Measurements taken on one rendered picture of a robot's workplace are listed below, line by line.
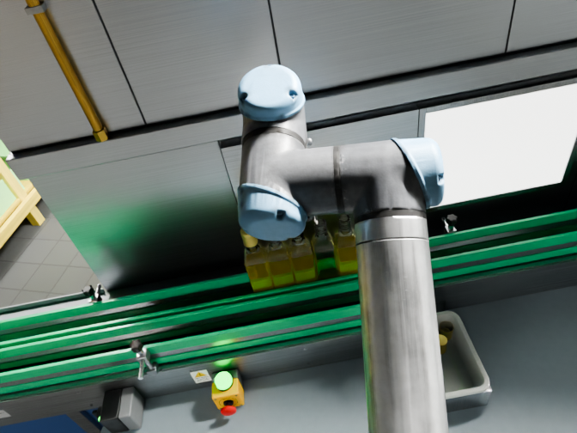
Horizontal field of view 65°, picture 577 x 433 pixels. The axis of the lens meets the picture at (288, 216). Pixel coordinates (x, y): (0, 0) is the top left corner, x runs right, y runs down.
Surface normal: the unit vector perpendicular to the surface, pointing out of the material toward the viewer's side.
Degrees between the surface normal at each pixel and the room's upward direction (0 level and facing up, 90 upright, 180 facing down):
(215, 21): 90
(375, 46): 90
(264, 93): 20
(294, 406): 0
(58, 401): 90
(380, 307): 42
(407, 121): 90
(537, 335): 0
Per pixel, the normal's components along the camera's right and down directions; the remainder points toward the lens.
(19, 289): -0.15, -0.72
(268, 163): -0.19, -0.44
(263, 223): -0.04, 0.88
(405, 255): 0.06, -0.22
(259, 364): 0.12, 0.67
